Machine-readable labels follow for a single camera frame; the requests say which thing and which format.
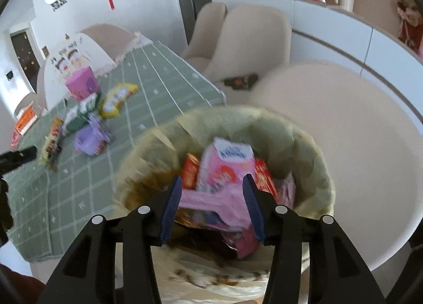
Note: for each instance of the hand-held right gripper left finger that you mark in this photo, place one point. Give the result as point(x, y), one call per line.
point(172, 211)

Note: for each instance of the lilac packet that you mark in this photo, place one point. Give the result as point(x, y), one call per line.
point(89, 137)

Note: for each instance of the dark door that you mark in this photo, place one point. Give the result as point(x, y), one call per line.
point(24, 59)

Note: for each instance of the beige dining chair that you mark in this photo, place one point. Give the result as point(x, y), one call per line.
point(254, 40)
point(208, 26)

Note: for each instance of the small wall picture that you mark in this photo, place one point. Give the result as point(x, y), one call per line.
point(45, 51)

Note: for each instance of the pale pink wrapper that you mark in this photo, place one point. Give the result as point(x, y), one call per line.
point(286, 188)

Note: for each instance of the white cabinet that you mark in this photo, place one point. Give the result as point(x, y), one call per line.
point(330, 16)

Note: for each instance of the purple paper box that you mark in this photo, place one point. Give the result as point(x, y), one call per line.
point(82, 84)

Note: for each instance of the orange booklet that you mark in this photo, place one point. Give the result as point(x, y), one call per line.
point(25, 120)

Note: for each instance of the beige round-back chair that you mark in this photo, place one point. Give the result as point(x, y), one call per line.
point(109, 36)

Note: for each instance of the pink carton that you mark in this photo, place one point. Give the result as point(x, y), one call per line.
point(221, 172)

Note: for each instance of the wall switch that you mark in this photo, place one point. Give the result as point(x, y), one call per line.
point(9, 75)

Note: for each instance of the green checked tablecloth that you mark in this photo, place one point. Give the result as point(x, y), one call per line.
point(148, 69)

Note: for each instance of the green white snack packet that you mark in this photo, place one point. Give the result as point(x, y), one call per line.
point(81, 111)

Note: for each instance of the red hanging doll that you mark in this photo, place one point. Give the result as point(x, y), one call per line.
point(409, 20)

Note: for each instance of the dark red cloth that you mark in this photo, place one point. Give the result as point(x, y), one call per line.
point(16, 286)

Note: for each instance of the dark object on chair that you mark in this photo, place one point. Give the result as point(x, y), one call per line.
point(241, 81)

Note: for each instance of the pink foil packet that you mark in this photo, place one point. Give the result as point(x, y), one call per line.
point(246, 241)

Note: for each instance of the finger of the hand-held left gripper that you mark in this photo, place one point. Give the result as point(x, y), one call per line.
point(18, 158)

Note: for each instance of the red yellow snack packet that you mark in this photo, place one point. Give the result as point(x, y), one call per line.
point(51, 142)

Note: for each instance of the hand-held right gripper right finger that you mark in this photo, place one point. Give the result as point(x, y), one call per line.
point(256, 211)

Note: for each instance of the waste bin with yellow bag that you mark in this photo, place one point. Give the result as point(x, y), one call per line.
point(231, 122)

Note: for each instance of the large beige chair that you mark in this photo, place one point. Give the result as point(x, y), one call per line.
point(347, 145)

